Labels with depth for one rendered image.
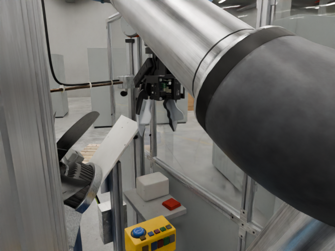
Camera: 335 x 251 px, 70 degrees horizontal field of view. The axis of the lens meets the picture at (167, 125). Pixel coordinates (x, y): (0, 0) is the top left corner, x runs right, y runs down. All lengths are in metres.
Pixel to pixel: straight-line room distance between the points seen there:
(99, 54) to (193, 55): 6.26
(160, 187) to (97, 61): 5.24
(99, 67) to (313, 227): 6.27
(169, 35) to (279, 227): 0.26
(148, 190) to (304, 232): 1.20
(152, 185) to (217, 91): 1.32
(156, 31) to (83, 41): 12.95
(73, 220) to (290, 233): 0.97
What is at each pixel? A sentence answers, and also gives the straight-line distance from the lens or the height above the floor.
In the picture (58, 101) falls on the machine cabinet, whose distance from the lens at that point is 8.22.
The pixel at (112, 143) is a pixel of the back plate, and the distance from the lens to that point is 1.29.
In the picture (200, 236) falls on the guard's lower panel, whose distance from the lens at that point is 1.47.
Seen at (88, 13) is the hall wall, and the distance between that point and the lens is 13.33.
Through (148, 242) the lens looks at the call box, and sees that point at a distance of 0.90.
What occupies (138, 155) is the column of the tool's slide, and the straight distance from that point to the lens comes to 1.65.
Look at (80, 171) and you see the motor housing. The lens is 1.19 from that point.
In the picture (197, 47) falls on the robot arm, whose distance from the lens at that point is 0.20.
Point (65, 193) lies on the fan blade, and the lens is 0.92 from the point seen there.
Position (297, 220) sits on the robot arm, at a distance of 0.32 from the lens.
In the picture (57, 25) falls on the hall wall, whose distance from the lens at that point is 13.42.
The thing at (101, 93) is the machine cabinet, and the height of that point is 0.91.
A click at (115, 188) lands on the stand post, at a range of 1.34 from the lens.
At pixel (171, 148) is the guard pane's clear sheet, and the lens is 1.51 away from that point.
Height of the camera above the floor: 1.64
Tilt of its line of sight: 14 degrees down
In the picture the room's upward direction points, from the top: straight up
